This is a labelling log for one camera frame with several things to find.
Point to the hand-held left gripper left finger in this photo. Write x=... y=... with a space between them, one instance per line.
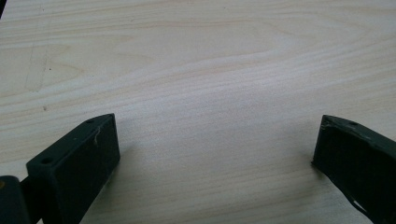
x=73 y=169

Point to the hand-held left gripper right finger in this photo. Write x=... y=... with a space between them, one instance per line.
x=358 y=161

